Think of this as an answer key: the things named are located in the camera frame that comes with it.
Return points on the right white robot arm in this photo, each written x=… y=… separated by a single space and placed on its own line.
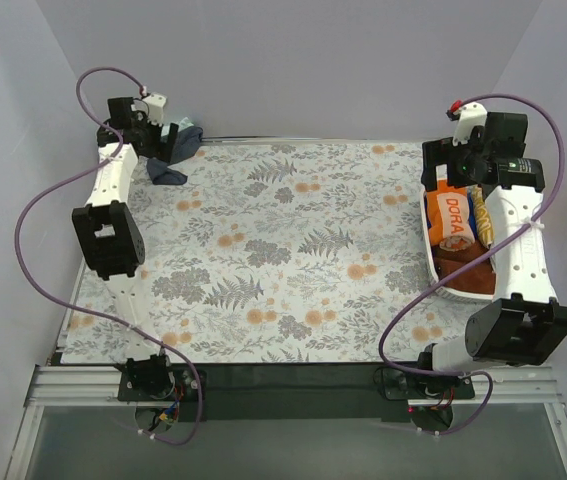
x=522 y=322

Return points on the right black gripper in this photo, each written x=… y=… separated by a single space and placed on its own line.
x=436 y=163

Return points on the yellow patterned rolled towel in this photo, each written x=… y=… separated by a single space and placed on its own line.
x=484 y=228

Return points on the floral table mat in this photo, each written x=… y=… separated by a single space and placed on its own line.
x=291 y=252

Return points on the orange peach printed towel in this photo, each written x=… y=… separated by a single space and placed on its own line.
x=448 y=213

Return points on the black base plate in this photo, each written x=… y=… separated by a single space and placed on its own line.
x=283 y=391

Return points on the brown rolled towel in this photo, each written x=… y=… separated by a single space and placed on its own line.
x=479 y=280
x=468 y=257

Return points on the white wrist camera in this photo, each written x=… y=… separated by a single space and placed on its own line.
x=156 y=104
x=467 y=117

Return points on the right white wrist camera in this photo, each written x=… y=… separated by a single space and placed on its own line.
x=467 y=117

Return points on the aluminium frame rail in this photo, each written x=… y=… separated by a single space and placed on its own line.
x=99 y=385

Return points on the white plastic basket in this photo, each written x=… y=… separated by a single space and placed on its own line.
x=444 y=291

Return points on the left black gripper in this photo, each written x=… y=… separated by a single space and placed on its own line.
x=168 y=142

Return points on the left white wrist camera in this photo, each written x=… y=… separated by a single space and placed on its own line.
x=156 y=104

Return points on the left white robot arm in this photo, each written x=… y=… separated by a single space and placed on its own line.
x=110 y=240

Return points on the dark grey towel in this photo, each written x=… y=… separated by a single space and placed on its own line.
x=187 y=145

